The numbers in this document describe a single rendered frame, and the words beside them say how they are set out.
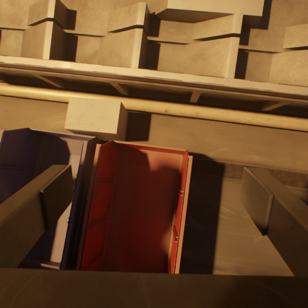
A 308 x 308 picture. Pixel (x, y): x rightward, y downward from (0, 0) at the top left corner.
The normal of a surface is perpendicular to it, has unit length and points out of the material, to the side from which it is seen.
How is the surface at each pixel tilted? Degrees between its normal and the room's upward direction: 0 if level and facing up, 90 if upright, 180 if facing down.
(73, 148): 29
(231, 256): 0
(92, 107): 0
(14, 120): 0
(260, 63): 10
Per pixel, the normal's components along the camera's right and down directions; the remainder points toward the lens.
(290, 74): -0.58, -0.03
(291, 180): 0.03, -0.15
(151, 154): -0.13, 0.36
